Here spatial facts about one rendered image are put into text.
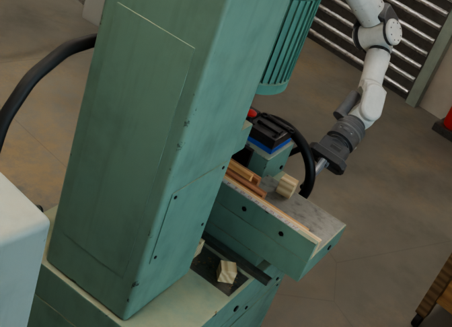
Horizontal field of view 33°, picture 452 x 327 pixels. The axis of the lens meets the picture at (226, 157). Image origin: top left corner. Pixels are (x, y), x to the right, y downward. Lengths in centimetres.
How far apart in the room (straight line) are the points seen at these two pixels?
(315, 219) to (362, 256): 154
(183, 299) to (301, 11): 63
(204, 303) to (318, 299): 144
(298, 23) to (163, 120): 39
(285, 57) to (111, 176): 43
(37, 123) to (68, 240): 194
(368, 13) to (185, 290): 104
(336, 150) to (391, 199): 170
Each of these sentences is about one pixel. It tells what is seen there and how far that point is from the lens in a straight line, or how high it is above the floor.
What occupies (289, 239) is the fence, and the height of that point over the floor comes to 93.
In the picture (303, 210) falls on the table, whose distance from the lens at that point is 179.
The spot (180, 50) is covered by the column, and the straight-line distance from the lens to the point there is 118.
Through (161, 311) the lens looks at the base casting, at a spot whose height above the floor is 80.
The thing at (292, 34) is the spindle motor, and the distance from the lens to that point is 150.
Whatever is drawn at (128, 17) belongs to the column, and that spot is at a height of 139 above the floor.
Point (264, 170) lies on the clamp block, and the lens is 182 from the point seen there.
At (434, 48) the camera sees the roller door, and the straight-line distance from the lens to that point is 466.
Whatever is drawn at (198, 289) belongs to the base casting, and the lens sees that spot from 163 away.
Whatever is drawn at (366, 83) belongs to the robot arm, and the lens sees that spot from 220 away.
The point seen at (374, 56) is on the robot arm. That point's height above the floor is 108.
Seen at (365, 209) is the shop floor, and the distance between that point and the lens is 361.
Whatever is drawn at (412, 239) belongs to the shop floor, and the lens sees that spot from 358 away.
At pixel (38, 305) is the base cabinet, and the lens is 166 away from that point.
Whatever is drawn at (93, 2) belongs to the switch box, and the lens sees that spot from 132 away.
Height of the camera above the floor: 190
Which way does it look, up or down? 32 degrees down
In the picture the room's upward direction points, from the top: 20 degrees clockwise
